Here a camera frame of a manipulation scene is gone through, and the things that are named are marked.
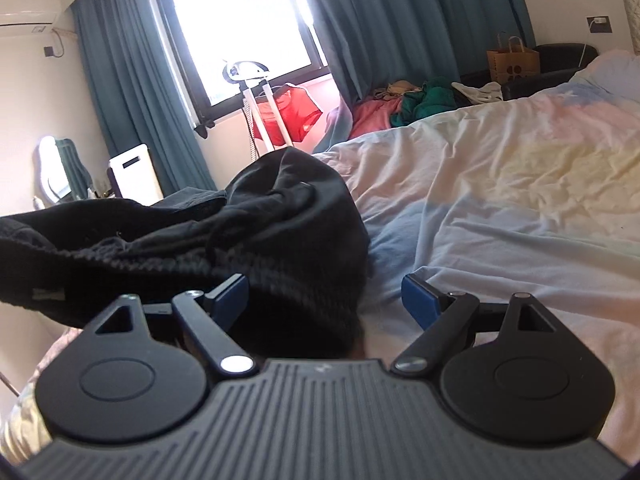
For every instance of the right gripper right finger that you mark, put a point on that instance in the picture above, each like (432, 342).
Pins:
(511, 372)

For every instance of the wall power outlet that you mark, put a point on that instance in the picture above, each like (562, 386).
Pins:
(599, 25)

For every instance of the red cloth bag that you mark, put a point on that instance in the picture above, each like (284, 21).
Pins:
(298, 110)

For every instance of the pastel bed sheet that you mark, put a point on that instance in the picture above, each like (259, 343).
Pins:
(537, 195)

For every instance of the white air conditioner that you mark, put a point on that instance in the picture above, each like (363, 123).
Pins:
(29, 13)

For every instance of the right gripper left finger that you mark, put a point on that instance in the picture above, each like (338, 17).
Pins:
(115, 383)

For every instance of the brown paper bag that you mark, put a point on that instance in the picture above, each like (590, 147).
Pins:
(512, 60)

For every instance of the wavy vanity mirror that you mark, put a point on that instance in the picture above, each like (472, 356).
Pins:
(62, 176)

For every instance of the black pants garment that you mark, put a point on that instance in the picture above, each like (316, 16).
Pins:
(287, 223)

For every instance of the left teal curtain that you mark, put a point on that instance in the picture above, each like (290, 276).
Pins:
(132, 90)

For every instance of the teal curtain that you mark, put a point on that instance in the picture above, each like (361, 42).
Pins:
(132, 90)
(370, 43)

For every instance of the pink clothing pile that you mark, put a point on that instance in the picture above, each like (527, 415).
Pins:
(373, 115)

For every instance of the black framed window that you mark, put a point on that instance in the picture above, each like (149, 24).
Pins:
(208, 35)

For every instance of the right teal curtain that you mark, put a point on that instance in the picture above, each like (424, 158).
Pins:
(370, 43)

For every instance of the black sofa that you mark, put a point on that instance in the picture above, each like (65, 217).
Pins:
(558, 63)

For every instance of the white chair with black frame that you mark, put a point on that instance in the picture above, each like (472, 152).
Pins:
(133, 176)

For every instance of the white cloth on sofa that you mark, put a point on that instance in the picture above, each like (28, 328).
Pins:
(489, 93)

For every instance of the green clothing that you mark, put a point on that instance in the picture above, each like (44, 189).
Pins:
(434, 97)

